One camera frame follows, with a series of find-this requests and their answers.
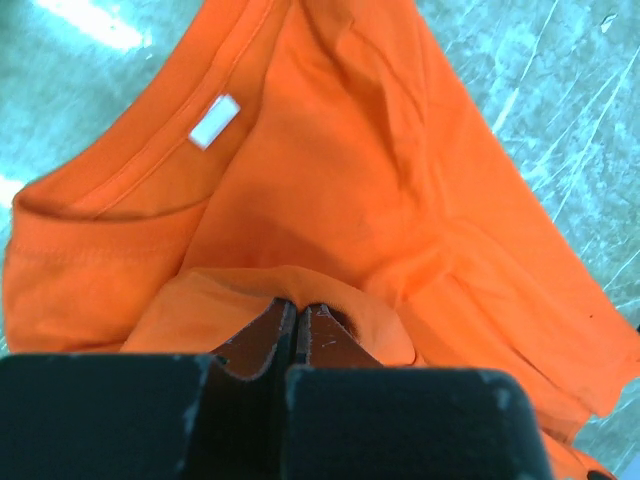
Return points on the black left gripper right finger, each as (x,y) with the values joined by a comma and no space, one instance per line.
(348,417)

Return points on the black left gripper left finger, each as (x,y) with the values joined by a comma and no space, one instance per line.
(213,415)

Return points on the orange t-shirt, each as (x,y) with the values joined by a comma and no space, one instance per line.
(324,152)

